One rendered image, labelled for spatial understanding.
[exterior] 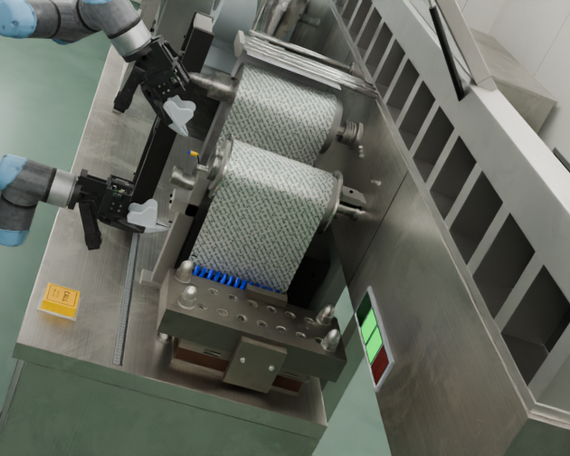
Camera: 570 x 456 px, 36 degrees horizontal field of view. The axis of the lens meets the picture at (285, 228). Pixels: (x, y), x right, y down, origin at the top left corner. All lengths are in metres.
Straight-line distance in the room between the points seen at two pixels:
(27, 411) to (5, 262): 1.81
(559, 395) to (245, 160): 0.92
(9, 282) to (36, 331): 1.73
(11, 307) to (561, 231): 2.50
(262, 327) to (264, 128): 0.49
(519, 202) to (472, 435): 0.35
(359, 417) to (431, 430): 2.24
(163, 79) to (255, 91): 0.31
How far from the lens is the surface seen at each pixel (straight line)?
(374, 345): 1.65
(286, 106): 2.05
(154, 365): 1.83
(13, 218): 1.89
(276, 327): 1.86
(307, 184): 1.88
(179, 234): 2.00
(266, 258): 1.94
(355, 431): 3.53
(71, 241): 2.13
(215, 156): 1.86
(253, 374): 1.84
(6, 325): 3.32
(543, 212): 1.28
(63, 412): 1.86
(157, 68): 1.81
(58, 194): 1.84
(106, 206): 1.84
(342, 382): 2.33
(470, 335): 1.35
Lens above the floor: 1.98
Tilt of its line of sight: 25 degrees down
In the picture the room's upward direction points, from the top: 25 degrees clockwise
